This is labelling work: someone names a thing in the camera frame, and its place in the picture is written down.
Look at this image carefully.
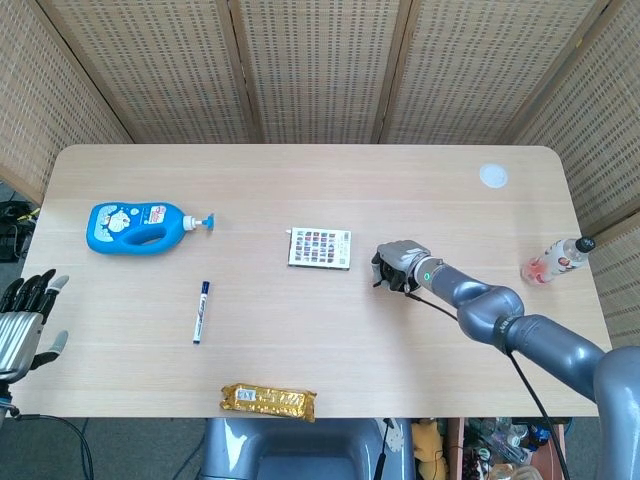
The black floor cable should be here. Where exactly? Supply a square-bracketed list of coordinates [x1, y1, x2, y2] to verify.
[0, 412, 97, 480]

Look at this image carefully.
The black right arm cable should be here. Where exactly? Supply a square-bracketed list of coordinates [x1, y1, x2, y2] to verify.
[405, 289, 571, 480]

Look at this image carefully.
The wooden crate with clutter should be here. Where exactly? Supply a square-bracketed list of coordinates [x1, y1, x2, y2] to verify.
[446, 416, 569, 480]

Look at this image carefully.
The black equipment pile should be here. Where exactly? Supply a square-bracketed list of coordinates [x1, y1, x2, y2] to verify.
[0, 199, 40, 262]

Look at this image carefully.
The flat box with picture grid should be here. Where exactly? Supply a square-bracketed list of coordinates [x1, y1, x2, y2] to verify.
[286, 227, 352, 273]

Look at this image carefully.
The woven folding screen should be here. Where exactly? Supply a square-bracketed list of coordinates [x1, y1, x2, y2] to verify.
[0, 0, 640, 351]

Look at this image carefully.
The grey robot torso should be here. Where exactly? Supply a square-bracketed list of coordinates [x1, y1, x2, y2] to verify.
[199, 417, 416, 480]

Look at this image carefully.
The yellow plush toy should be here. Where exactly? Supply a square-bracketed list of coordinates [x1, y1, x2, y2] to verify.
[412, 418, 450, 480]

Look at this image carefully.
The blue pump detergent bottle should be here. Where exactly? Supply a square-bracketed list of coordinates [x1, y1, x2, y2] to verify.
[85, 200, 218, 256]

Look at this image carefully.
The white round table grommet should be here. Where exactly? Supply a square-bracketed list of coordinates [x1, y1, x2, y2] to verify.
[478, 163, 511, 189]

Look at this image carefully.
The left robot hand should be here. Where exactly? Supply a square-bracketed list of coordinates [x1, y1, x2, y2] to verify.
[0, 268, 70, 384]

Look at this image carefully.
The gold foil snack packet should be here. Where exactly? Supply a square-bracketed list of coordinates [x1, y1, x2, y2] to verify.
[220, 382, 318, 424]

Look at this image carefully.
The blue whiteboard marker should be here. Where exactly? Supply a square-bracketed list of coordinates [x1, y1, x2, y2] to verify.
[192, 280, 212, 346]

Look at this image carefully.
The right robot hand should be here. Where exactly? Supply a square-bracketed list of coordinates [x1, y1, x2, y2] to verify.
[370, 240, 434, 294]

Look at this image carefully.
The clear bottle with pink drink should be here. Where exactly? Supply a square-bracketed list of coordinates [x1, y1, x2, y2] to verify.
[520, 235, 596, 287]

